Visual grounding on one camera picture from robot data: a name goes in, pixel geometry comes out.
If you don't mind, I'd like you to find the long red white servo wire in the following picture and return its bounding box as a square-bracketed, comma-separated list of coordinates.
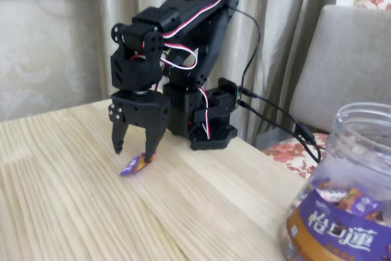
[131, 0, 232, 71]

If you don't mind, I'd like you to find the floral seat cushion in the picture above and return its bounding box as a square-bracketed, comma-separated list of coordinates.
[261, 132, 329, 179]

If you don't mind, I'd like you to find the white plastic bag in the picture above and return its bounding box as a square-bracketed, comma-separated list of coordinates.
[317, 189, 346, 203]

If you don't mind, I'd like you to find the orange-brown snack bag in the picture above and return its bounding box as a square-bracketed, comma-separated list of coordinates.
[337, 187, 364, 210]

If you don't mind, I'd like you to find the plain black cable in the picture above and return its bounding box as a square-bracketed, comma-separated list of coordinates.
[236, 98, 320, 164]

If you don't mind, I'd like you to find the purple snack bag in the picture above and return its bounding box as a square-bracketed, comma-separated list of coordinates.
[351, 196, 382, 216]

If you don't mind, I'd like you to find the black cable with ferrite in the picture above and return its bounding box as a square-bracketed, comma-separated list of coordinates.
[239, 86, 321, 163]

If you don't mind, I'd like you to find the purple orange candy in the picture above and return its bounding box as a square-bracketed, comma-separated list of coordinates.
[119, 152, 158, 178]

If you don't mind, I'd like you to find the clear plastic candy jar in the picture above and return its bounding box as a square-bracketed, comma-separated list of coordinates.
[279, 101, 391, 261]

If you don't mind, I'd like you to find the thin black cable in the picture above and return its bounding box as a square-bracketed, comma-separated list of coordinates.
[234, 9, 261, 90]

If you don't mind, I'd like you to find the short red white servo wire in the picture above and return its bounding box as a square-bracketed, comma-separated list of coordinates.
[195, 87, 212, 140]

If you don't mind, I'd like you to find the grey fabric chair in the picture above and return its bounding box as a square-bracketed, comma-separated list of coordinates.
[288, 4, 391, 133]

